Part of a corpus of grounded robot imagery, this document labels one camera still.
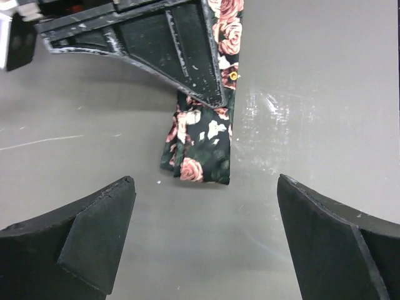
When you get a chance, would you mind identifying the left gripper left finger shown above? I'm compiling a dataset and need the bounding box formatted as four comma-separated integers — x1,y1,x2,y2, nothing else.
1,176,136,300

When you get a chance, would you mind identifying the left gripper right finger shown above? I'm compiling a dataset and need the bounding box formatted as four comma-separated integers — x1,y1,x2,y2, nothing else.
277,174,399,300

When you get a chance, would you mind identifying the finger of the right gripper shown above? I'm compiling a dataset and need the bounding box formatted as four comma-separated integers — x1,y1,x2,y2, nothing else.
36,1,227,108

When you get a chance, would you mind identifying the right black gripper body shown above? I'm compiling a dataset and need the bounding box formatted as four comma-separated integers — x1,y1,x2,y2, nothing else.
5,1,41,71

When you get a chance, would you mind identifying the pink floral dark tie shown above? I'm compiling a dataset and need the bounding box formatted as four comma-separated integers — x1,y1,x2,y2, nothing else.
160,0,244,185

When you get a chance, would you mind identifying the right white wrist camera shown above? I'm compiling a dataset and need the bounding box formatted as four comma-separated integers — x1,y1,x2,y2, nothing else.
0,0,18,70

